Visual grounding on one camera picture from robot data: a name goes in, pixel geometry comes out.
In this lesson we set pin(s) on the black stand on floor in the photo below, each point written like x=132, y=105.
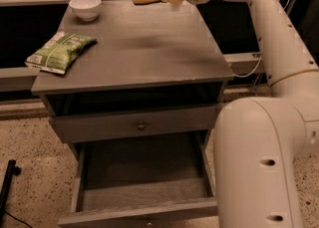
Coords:
x=11, y=171

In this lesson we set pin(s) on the grey metal rail frame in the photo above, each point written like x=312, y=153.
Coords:
x=242, y=61

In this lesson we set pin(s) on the closed grey drawer with knob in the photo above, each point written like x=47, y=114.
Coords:
x=102, y=126

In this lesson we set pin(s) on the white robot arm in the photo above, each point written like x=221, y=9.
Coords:
x=257, y=139

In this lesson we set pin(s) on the grey wooden drawer cabinet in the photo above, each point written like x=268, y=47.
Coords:
x=155, y=57

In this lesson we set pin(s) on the white ceramic bowl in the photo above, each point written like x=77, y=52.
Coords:
x=87, y=10

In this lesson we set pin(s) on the open grey wooden drawer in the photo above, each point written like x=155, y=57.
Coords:
x=141, y=182

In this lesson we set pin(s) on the green chip bag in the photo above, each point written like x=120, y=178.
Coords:
x=57, y=55

